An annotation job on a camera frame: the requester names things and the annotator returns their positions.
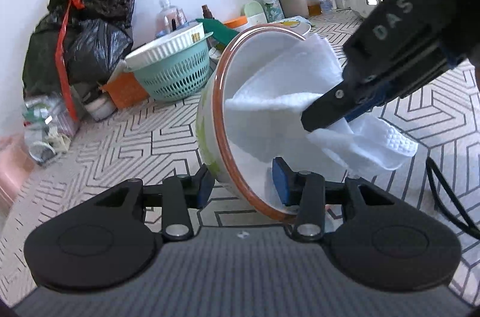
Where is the black white round container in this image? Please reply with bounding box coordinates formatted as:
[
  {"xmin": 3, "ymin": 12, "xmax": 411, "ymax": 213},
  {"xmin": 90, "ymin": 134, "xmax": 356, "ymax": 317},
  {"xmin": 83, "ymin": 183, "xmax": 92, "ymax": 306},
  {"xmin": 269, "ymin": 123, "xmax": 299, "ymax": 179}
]
[{"xmin": 83, "ymin": 92, "xmax": 117, "ymax": 122}]

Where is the yellow cartoon oval plate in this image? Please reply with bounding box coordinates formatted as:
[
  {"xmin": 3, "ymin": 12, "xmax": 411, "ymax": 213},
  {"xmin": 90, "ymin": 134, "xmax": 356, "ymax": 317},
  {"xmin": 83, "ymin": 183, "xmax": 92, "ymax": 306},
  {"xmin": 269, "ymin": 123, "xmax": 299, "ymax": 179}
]
[{"xmin": 277, "ymin": 16, "xmax": 312, "ymax": 37}]

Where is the white paper towel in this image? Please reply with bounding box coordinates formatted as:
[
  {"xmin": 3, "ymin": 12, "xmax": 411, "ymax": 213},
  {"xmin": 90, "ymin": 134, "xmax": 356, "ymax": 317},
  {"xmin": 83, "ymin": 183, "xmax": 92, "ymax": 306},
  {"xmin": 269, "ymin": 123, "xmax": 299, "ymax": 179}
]
[{"xmin": 224, "ymin": 34, "xmax": 418, "ymax": 177}]

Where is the green sponge cloth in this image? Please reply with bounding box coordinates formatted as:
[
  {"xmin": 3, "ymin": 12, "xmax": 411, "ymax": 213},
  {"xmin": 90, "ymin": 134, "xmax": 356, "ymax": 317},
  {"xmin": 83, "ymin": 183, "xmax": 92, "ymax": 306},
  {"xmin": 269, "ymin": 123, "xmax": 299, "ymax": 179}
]
[{"xmin": 196, "ymin": 18, "xmax": 239, "ymax": 46}]

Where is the black garbage bag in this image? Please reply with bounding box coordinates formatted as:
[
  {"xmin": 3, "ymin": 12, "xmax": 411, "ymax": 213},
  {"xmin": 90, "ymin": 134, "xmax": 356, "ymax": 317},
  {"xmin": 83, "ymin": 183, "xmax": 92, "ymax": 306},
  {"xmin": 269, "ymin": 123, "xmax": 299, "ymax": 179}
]
[{"xmin": 22, "ymin": 0, "xmax": 135, "ymax": 96}]

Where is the clear bag of packets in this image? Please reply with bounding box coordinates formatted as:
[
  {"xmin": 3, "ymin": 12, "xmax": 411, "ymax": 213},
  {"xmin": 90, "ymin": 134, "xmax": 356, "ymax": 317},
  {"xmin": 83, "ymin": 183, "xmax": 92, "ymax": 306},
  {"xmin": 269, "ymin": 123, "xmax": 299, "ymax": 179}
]
[{"xmin": 22, "ymin": 93, "xmax": 79, "ymax": 165}]

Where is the pink backpack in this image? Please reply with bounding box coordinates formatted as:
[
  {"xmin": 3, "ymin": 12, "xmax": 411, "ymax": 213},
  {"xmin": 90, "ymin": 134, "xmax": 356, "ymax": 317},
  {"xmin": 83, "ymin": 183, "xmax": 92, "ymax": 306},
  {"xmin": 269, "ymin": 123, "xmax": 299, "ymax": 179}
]
[{"xmin": 0, "ymin": 135, "xmax": 35, "ymax": 215}]

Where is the white ribbed baking dish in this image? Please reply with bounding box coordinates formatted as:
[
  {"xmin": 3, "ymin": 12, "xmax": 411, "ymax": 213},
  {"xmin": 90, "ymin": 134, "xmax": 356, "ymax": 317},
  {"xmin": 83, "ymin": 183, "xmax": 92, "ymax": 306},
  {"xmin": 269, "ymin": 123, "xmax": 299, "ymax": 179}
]
[{"xmin": 124, "ymin": 22, "xmax": 205, "ymax": 71}]

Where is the white bowl brown rim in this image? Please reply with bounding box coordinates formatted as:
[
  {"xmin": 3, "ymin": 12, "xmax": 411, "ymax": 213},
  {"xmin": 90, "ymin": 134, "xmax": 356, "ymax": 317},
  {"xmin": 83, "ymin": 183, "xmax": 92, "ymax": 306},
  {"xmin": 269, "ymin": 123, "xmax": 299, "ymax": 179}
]
[{"xmin": 195, "ymin": 24, "xmax": 346, "ymax": 221}]

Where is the teal plastic colander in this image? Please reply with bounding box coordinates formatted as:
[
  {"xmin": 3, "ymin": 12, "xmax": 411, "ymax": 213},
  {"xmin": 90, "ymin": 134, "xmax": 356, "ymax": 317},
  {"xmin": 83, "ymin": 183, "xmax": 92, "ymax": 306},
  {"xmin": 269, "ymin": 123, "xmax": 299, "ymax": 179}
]
[{"xmin": 126, "ymin": 32, "xmax": 213, "ymax": 103}]

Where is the brown dropper bottle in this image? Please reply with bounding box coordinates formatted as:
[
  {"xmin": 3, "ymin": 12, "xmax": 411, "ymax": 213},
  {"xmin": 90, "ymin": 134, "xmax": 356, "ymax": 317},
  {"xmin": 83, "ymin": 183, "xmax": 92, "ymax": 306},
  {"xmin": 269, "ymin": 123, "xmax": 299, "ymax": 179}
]
[{"xmin": 202, "ymin": 4, "xmax": 214, "ymax": 19}]

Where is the pale green lid tub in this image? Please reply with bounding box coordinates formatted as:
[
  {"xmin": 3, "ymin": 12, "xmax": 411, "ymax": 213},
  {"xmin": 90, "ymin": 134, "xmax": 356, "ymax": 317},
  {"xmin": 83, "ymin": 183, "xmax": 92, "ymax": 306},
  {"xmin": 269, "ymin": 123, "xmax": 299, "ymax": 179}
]
[{"xmin": 242, "ymin": 1, "xmax": 268, "ymax": 26}]

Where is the orange lid jar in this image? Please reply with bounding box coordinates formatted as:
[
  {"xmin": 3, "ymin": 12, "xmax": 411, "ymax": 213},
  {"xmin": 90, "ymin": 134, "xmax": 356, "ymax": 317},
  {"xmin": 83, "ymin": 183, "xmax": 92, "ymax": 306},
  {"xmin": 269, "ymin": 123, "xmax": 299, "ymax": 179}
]
[{"xmin": 224, "ymin": 16, "xmax": 249, "ymax": 32}]

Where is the pink dome jar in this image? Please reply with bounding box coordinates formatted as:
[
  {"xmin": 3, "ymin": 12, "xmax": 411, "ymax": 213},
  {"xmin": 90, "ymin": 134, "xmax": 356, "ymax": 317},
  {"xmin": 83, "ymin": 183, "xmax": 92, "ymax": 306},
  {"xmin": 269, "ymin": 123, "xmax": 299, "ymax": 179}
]
[{"xmin": 155, "ymin": 0, "xmax": 188, "ymax": 39}]

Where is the orange box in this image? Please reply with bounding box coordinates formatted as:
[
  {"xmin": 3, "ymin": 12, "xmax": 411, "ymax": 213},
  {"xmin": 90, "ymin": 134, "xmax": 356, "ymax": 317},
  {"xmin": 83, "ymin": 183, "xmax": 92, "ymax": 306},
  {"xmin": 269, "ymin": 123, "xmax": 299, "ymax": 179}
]
[{"xmin": 101, "ymin": 73, "xmax": 149, "ymax": 109}]

